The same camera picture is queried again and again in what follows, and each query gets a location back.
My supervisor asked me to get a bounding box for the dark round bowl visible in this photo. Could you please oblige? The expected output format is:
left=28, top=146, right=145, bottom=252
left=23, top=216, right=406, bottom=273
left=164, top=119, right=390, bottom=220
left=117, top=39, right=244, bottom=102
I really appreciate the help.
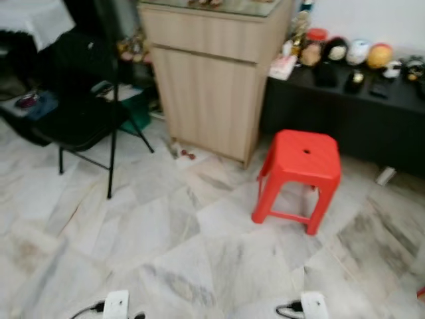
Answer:
left=15, top=93, right=41, bottom=110

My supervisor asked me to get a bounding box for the floral tissue pack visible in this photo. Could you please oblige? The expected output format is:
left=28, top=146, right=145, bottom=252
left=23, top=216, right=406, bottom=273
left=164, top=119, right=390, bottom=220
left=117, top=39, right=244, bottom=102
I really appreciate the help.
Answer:
left=268, top=53, right=298, bottom=81

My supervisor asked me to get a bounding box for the black low sideboard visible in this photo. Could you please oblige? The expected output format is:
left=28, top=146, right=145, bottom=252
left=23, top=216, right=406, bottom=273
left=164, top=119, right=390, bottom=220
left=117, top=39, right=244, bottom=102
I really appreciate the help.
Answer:
left=260, top=56, right=425, bottom=179

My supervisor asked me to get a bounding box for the black knitted pouch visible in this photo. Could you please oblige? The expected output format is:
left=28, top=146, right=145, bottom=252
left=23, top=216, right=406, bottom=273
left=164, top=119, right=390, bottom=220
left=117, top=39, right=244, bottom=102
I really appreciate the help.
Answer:
left=313, top=63, right=338, bottom=88

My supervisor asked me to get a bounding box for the white sideboard foot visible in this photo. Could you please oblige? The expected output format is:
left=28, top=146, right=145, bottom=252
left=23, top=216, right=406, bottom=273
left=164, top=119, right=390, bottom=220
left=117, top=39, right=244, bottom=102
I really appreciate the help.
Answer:
left=375, top=166, right=397, bottom=186

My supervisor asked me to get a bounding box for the red plastic stool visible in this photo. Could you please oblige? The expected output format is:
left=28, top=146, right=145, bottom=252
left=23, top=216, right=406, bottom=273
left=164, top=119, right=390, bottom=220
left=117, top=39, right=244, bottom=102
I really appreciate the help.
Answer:
left=251, top=130, right=342, bottom=236

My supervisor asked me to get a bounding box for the yellow round figure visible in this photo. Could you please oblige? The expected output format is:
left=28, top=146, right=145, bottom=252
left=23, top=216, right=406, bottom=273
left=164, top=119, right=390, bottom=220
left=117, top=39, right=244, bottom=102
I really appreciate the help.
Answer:
left=366, top=43, right=394, bottom=70

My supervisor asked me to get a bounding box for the black folding chair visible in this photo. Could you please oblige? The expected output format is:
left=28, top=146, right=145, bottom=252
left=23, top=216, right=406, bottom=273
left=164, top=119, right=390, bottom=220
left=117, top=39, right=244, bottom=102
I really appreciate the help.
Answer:
left=30, top=30, right=155, bottom=200

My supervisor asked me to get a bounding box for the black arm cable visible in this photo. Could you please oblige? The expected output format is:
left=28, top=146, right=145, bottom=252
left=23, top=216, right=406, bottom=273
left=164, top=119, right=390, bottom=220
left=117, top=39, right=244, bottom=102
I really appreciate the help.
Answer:
left=276, top=301, right=305, bottom=319
left=70, top=302, right=106, bottom=319

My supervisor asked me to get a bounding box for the colourful toy pile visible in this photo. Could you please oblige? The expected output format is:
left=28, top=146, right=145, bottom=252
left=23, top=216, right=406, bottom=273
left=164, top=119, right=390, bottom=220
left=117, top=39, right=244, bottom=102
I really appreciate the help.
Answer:
left=118, top=33, right=150, bottom=65

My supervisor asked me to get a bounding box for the small white black figure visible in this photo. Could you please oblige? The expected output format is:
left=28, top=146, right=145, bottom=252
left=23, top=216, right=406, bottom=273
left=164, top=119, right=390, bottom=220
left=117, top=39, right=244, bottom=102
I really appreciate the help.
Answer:
left=384, top=60, right=403, bottom=79

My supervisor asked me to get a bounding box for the light wooden cabinet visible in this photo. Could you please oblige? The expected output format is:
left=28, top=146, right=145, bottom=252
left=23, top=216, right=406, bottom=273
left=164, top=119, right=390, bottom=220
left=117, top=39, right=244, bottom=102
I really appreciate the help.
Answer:
left=138, top=0, right=296, bottom=167

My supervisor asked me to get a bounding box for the table with white cloth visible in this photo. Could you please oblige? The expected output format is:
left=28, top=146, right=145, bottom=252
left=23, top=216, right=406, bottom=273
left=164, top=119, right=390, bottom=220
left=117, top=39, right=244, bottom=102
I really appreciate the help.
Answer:
left=0, top=0, right=76, bottom=53

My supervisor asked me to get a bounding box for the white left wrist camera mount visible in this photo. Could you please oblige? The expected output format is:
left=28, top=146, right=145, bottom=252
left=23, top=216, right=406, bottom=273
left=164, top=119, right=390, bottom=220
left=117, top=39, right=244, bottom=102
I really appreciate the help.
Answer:
left=102, top=290, right=130, bottom=319

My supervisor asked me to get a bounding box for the black remote control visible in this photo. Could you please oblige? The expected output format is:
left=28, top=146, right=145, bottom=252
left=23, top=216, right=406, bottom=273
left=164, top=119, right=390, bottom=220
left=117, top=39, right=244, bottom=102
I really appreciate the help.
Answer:
left=369, top=81, right=391, bottom=99

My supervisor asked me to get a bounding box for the white round figure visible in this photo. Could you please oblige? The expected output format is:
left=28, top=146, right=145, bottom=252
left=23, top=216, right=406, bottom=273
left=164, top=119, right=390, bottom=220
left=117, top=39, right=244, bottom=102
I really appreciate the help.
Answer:
left=345, top=39, right=371, bottom=66

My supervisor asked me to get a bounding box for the dark small figure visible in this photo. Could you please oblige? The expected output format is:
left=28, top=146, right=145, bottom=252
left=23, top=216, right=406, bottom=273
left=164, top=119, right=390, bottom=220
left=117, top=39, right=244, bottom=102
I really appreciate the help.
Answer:
left=404, top=56, right=425, bottom=84

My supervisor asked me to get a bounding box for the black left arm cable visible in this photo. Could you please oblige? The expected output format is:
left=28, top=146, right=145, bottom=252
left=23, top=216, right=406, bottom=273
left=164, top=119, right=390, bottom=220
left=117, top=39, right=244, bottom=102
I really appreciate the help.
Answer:
left=70, top=302, right=106, bottom=319

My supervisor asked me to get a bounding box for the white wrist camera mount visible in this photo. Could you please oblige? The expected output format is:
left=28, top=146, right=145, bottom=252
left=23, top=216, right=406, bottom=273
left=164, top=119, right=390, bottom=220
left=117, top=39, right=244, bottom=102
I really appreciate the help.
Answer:
left=300, top=291, right=329, bottom=319
left=102, top=290, right=130, bottom=319

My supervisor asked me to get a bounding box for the black round figure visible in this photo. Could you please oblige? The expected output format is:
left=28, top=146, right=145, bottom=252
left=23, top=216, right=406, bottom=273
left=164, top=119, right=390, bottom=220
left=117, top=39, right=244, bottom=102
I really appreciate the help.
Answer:
left=321, top=37, right=349, bottom=65

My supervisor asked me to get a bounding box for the green box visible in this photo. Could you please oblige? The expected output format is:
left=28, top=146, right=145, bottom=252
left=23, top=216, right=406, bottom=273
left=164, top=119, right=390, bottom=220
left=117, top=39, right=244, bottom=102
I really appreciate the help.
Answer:
left=120, top=86, right=152, bottom=134

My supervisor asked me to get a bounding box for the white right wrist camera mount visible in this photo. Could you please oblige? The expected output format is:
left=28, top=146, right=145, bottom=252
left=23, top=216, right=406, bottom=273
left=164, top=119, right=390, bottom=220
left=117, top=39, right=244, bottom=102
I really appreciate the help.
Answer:
left=300, top=291, right=329, bottom=319

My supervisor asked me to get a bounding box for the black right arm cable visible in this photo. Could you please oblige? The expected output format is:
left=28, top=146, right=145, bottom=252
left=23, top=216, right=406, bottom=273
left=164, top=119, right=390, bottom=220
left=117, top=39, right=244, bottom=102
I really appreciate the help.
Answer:
left=276, top=301, right=305, bottom=319

